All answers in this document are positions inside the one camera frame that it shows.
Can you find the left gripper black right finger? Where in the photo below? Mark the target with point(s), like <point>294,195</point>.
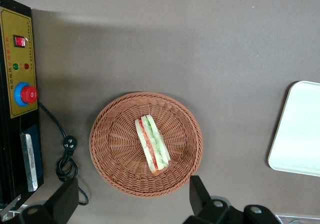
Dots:
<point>200,199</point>

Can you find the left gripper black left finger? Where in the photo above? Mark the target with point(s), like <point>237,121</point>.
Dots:
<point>62,201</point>

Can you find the sandwich with lettuce and tomato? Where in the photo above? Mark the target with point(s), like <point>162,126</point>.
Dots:
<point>152,144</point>

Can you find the round brown wicker basket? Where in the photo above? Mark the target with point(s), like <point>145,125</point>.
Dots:
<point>117,146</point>

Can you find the cream rectangular plastic tray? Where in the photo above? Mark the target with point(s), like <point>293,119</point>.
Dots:
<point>297,134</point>

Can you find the black machine with yellow panel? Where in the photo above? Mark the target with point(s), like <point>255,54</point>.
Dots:
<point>12,159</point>

